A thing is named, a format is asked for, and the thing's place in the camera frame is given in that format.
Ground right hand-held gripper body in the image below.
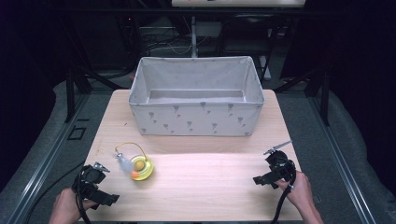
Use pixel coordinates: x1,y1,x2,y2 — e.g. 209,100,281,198
252,150,297,190

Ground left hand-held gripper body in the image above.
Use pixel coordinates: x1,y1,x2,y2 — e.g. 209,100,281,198
72,163,120,210

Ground person's right hand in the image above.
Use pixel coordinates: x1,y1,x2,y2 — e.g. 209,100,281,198
275,170,313,211

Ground person's left hand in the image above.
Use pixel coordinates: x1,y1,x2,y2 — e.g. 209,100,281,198
48,187,98,224

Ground yellow round cat toy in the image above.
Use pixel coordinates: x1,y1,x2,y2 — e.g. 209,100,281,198
114,141,155,182

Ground black metal stand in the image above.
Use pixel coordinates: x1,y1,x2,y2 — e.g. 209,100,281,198
274,66,332,127
62,66,124,124

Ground grey fabric storage box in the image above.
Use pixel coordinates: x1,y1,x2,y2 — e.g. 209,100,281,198
128,55,266,137

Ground white pole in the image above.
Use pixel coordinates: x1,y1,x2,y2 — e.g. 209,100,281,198
190,15,199,59

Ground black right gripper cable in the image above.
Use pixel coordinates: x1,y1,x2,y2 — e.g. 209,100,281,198
270,158,297,224

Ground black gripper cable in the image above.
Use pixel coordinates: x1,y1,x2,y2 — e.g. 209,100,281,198
270,158,297,224
23,161,92,224

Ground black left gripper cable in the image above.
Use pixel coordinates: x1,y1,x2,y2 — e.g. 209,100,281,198
23,161,92,224

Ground grey metal floor rail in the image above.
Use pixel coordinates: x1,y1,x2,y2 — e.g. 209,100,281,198
6,92,92,224
307,92,378,224

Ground bundle of floor cables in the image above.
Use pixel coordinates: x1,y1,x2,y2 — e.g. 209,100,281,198
144,31,209,57

